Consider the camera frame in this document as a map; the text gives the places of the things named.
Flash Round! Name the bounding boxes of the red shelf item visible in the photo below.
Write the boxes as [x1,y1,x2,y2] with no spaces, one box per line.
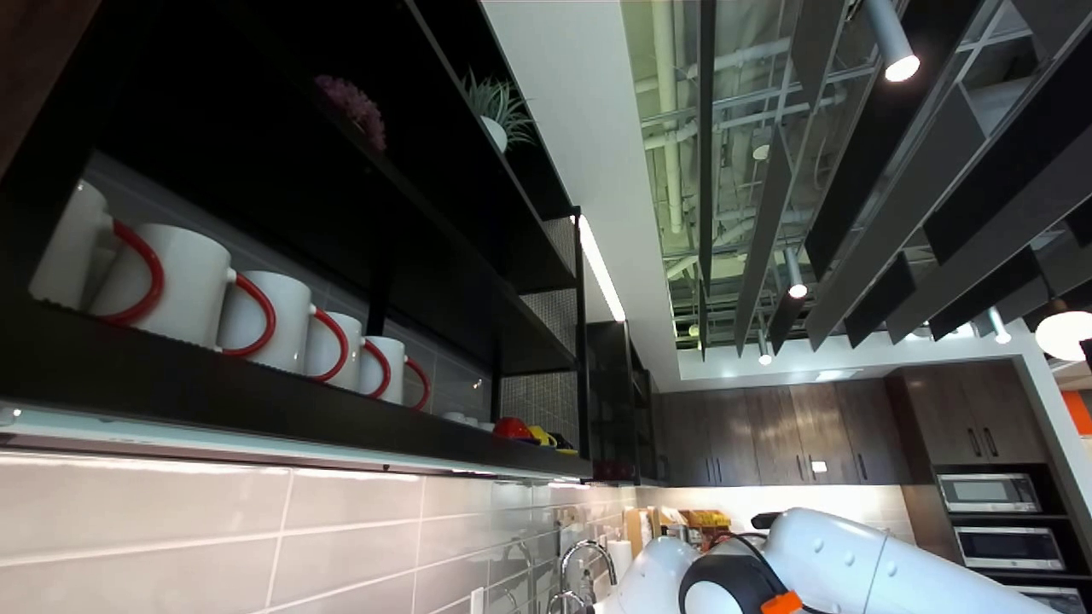
[491,412,539,447]

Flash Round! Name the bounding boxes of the under-shelf light strip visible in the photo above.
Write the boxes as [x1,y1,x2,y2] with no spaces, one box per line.
[0,400,595,480]

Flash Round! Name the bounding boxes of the green plant white pot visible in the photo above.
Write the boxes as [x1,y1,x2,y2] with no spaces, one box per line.
[457,69,539,156]

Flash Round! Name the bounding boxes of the wooden board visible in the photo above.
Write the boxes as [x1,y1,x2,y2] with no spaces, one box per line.
[618,505,666,552]

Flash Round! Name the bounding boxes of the small ceiling spotlight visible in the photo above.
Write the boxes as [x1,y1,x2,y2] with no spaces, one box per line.
[983,304,1016,350]
[783,242,813,304]

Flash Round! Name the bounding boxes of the chrome kitchen faucet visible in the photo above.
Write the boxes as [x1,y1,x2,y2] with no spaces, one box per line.
[506,534,624,614]

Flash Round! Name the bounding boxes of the dark wood kitchen cabinets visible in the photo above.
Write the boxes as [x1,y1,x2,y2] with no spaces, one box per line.
[652,355,1053,493]

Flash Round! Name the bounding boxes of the bowl of fruit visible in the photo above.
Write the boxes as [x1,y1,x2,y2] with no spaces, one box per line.
[680,505,739,536]

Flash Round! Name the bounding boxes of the purple flower decoration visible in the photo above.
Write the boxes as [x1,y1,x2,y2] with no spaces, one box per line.
[312,73,391,155]

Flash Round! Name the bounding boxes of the large ceiling spotlight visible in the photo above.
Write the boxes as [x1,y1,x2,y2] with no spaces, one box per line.
[860,0,924,89]

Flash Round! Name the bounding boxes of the stainless built-in microwave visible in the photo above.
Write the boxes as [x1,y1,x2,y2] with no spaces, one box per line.
[931,468,1049,518]

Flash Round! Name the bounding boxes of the round white pendant lamp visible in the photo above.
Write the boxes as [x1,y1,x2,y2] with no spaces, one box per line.
[1032,304,1092,368]

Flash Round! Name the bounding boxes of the stainless built-in oven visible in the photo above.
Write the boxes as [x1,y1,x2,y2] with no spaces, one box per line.
[954,522,1071,576]

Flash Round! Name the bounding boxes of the white mug red handle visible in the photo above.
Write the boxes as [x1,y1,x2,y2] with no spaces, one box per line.
[354,330,411,405]
[402,355,437,416]
[304,304,368,387]
[217,265,319,375]
[87,218,241,352]
[29,177,115,315]

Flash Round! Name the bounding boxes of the dark wall shelf unit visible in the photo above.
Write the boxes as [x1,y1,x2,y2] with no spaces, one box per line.
[0,0,595,480]

